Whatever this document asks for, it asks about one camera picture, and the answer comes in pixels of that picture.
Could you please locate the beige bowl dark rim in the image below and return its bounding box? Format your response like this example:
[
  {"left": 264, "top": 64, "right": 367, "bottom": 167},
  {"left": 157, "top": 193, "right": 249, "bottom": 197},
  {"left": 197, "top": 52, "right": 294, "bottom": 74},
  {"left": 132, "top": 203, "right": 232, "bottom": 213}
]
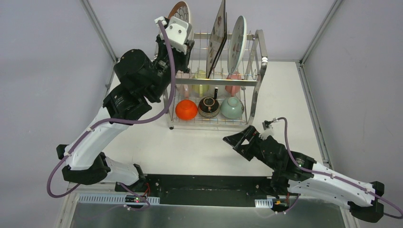
[{"left": 198, "top": 96, "right": 220, "bottom": 118}]

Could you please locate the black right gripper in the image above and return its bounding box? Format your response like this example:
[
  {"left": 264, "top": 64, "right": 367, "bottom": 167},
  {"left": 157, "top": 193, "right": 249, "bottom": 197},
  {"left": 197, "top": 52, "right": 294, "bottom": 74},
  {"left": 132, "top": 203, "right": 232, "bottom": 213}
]
[{"left": 222, "top": 125, "right": 278, "bottom": 171}]

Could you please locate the light green mug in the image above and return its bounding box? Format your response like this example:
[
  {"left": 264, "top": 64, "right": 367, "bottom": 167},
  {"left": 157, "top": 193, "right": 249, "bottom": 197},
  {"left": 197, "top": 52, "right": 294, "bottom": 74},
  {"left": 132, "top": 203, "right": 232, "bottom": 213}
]
[{"left": 192, "top": 70, "right": 210, "bottom": 98}]

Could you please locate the white ribbed mug black rim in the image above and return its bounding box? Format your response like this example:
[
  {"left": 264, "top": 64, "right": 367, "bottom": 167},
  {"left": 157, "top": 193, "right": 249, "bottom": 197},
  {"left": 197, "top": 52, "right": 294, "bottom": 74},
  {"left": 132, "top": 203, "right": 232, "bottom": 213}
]
[{"left": 207, "top": 72, "right": 226, "bottom": 100}]

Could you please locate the stainless steel dish rack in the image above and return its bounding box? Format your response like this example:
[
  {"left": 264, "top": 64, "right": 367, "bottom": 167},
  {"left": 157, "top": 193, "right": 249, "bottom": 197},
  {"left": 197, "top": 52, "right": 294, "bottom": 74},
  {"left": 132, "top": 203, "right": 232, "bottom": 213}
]
[{"left": 165, "top": 29, "right": 269, "bottom": 130}]

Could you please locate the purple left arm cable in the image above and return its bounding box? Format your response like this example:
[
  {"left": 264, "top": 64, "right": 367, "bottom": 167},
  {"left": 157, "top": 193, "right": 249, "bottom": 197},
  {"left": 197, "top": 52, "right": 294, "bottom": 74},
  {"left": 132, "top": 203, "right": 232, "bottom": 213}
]
[{"left": 46, "top": 19, "right": 177, "bottom": 211}]

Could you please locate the square floral plate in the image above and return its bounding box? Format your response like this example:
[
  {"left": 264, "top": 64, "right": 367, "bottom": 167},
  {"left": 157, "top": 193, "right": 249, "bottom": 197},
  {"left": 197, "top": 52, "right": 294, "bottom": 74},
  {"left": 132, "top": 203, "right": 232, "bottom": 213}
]
[{"left": 206, "top": 0, "right": 227, "bottom": 78}]

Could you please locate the mint green bowl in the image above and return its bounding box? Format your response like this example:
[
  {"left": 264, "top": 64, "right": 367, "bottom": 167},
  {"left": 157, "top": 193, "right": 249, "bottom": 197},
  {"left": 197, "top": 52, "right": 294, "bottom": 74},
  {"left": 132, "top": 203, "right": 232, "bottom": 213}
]
[{"left": 221, "top": 96, "right": 244, "bottom": 119}]

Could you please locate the brown floral round plate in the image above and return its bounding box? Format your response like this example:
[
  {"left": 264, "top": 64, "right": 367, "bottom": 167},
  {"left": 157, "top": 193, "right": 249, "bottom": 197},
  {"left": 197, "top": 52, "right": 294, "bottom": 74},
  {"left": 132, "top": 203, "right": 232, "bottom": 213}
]
[{"left": 167, "top": 1, "right": 192, "bottom": 24}]

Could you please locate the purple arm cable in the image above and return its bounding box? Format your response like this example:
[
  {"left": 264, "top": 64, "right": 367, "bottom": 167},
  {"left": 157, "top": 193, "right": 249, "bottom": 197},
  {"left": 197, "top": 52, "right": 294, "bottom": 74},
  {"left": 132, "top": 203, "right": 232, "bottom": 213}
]
[
  {"left": 255, "top": 117, "right": 403, "bottom": 219},
  {"left": 46, "top": 19, "right": 177, "bottom": 211}
]

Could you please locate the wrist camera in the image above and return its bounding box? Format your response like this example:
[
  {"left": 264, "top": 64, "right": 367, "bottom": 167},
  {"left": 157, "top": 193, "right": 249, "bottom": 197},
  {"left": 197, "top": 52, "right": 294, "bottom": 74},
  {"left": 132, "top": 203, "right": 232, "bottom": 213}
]
[
  {"left": 154, "top": 16, "right": 194, "bottom": 55},
  {"left": 259, "top": 118, "right": 278, "bottom": 140}
]

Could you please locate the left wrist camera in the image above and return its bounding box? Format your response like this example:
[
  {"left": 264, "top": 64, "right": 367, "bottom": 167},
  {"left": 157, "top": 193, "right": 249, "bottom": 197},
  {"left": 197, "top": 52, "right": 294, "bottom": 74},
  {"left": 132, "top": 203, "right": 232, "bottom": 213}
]
[{"left": 154, "top": 16, "right": 194, "bottom": 55}]

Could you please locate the pink mug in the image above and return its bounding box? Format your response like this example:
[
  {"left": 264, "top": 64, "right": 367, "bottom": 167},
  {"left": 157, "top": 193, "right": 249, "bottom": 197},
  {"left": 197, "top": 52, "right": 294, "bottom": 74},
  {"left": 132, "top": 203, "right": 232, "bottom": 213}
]
[{"left": 224, "top": 71, "right": 243, "bottom": 96}]

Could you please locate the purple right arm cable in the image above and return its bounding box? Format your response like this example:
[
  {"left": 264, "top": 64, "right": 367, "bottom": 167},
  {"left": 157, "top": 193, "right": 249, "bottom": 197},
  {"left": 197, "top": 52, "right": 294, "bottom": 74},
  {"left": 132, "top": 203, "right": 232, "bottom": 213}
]
[{"left": 255, "top": 117, "right": 403, "bottom": 219}]

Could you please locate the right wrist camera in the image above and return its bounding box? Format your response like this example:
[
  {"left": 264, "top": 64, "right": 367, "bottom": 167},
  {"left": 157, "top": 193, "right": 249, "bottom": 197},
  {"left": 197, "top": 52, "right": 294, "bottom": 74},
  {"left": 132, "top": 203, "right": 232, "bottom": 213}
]
[{"left": 259, "top": 118, "right": 278, "bottom": 140}]

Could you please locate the orange plastic bowl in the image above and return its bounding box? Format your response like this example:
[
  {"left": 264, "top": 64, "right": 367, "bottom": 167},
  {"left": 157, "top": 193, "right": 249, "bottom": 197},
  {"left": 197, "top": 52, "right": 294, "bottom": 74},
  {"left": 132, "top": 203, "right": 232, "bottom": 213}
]
[{"left": 175, "top": 99, "right": 198, "bottom": 121}]

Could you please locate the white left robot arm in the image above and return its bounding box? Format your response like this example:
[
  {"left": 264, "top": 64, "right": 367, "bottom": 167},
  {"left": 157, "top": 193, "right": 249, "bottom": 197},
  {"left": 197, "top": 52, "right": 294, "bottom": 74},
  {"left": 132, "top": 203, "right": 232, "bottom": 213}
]
[{"left": 57, "top": 37, "right": 194, "bottom": 192}]

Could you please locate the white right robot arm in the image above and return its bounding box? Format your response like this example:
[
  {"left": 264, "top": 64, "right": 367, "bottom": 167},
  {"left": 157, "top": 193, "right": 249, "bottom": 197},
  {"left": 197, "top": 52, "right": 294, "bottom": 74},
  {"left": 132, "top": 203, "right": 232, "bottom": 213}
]
[{"left": 223, "top": 125, "right": 384, "bottom": 223}]

